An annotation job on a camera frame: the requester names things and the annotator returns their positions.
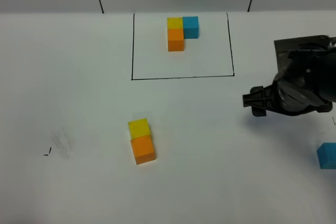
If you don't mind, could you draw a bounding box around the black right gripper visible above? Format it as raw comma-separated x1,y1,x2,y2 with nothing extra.
243,48,335,116

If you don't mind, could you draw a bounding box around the template orange cube block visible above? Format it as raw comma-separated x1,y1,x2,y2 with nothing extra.
167,28,184,51

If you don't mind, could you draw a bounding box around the template blue cube block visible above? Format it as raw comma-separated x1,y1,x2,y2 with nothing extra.
182,16,200,39

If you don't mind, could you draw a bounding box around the template yellow cube block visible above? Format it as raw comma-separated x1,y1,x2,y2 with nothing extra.
167,17,183,29

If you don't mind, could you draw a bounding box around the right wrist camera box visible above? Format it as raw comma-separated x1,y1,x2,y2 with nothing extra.
274,35,331,72

